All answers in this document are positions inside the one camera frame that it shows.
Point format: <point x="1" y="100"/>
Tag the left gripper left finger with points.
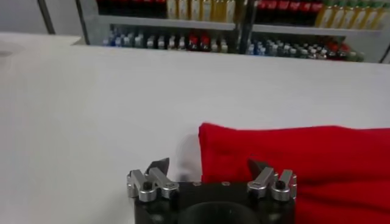
<point x="152" y="185"/>

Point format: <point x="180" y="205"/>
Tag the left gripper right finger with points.
<point x="274" y="184"/>

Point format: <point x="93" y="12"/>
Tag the red T-shirt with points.
<point x="304" y="158"/>

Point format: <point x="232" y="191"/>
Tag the small dark drink bottle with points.
<point x="298" y="52"/>
<point x="150" y="43"/>
<point x="172" y="43"/>
<point x="289" y="51"/>
<point x="161" y="43"/>
<point x="182" y="43"/>
<point x="307" y="53"/>
<point x="317" y="53"/>

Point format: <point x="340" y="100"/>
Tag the clear green-tint water bottle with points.
<point x="138" y="42"/>
<point x="279" y="50"/>
<point x="270" y="49"/>
<point x="128" y="42"/>

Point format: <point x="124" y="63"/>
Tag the blue-label water bottle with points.
<point x="107" y="41"/>
<point x="260" y="49"/>
<point x="251" y="48"/>
<point x="116" y="41"/>

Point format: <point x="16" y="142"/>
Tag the red-cap cola bottle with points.
<point x="103" y="7"/>
<point x="332" y="50"/>
<point x="204" y="43"/>
<point x="114" y="7"/>
<point x="312" y="8"/>
<point x="302" y="7"/>
<point x="148" y="7"/>
<point x="137" y="7"/>
<point x="292" y="7"/>
<point x="282" y="7"/>
<point x="160" y="7"/>
<point x="344" y="51"/>
<point x="262" y="7"/>
<point x="272" y="7"/>
<point x="193" y="42"/>
<point x="125" y="7"/>

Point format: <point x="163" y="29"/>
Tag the dark metal wall pole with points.
<point x="46" y="16"/>

